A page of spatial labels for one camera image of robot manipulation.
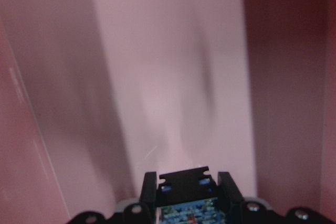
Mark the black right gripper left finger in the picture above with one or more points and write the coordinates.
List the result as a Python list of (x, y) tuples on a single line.
[(148, 196)]

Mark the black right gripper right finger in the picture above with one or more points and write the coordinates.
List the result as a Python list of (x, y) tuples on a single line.
[(230, 198)]

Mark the yellow emergency stop button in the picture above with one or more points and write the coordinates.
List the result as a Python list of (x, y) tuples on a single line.
[(188, 196)]

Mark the pink plastic bin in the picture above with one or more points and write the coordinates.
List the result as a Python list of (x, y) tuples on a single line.
[(94, 93)]

